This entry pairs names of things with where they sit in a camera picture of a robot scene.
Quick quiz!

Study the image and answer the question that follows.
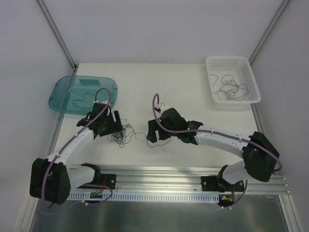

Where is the bundle of thin cables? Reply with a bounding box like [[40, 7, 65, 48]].
[[107, 123, 137, 148]]

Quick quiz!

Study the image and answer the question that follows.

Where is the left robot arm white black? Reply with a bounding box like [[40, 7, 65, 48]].
[[29, 102, 123, 205]]

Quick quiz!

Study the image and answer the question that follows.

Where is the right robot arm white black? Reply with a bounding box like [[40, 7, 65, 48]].
[[146, 108, 280, 192]]

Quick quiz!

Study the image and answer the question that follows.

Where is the teal translucent plastic bin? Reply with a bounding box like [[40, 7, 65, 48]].
[[49, 75, 118, 116]]

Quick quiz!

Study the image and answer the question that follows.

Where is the white perforated plastic basket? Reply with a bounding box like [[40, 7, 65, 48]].
[[206, 56, 261, 110]]

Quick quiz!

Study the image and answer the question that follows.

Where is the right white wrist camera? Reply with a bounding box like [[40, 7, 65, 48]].
[[154, 103, 170, 114]]

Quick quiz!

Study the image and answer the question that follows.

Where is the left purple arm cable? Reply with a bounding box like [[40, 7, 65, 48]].
[[42, 87, 114, 210]]

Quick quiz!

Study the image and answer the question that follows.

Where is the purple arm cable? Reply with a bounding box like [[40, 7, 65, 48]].
[[42, 87, 114, 210], [151, 93, 284, 211]]

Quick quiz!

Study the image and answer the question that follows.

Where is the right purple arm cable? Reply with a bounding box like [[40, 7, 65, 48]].
[[151, 93, 284, 211]]

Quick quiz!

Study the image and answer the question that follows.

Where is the black cable in teal bin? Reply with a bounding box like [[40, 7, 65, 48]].
[[72, 93, 98, 111]]

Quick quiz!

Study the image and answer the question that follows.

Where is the aluminium mounting rail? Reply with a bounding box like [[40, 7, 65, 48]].
[[65, 164, 290, 194]]

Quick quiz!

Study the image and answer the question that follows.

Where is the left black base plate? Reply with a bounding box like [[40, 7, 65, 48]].
[[99, 174, 117, 189]]

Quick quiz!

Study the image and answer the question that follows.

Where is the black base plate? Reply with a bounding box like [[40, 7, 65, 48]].
[[200, 176, 245, 193], [99, 174, 117, 189]]

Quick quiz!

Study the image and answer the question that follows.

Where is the white slotted cable duct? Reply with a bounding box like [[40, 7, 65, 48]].
[[67, 191, 219, 204]]

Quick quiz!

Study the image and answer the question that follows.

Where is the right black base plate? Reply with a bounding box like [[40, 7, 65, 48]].
[[200, 176, 245, 193]]

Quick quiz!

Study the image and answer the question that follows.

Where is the left aluminium frame post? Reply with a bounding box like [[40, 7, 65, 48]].
[[36, 0, 78, 73]]

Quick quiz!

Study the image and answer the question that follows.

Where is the aluminium frame post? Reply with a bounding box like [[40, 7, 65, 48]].
[[249, 0, 292, 65], [36, 0, 78, 73]]

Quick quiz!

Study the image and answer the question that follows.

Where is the right aluminium frame post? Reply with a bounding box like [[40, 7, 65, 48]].
[[249, 0, 292, 65]]

